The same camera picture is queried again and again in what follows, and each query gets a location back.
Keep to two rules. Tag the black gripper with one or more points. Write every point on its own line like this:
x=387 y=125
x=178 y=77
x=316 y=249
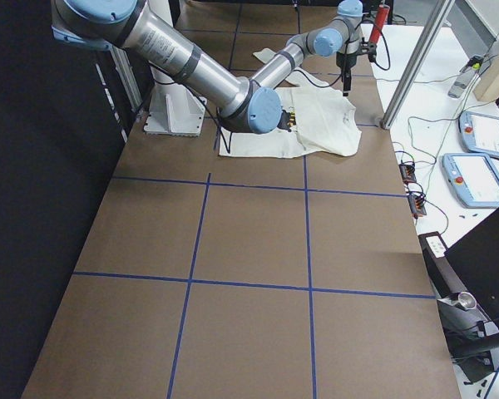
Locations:
x=343 y=61

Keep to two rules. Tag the cream long sleeve shirt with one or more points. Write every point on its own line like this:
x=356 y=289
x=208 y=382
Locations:
x=297 y=120

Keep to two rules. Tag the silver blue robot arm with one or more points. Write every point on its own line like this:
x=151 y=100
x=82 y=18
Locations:
x=341 y=38
x=243 y=105

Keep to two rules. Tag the red cylinder bottle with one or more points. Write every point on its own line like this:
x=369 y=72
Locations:
x=381 y=18

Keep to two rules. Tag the black orange connector box far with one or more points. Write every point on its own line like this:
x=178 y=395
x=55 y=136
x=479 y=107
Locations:
x=407 y=171

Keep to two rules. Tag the black orange connector box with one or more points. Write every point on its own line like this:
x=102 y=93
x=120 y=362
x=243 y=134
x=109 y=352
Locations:
x=417 y=205
x=407 y=171

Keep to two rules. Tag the black orange connector box near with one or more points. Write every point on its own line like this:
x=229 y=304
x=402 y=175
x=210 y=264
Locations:
x=417 y=205

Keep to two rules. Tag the far teach pendant tablet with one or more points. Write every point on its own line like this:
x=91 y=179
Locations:
x=479 y=133

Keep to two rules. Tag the teach pendant tablet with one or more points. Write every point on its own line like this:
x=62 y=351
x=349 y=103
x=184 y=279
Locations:
x=479 y=133
x=473 y=178

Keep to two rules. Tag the near teach pendant tablet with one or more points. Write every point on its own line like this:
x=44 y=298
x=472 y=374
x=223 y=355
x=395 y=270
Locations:
x=473 y=178

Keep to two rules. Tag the black box with label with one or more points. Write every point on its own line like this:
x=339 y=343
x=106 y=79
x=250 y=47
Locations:
x=444 y=279

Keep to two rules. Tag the black laptop monitor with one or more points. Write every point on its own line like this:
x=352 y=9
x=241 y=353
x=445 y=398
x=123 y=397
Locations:
x=475 y=259

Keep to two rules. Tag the silver metal cup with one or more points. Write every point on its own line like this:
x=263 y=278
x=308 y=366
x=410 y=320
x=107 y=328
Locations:
x=466 y=301

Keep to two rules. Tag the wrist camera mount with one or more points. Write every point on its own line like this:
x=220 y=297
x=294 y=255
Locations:
x=368 y=49

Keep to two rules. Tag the aluminium frame post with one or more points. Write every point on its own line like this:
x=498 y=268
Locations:
x=427 y=37

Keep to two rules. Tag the white pedestal column base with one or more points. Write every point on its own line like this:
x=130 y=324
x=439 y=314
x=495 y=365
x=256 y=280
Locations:
x=174 y=110

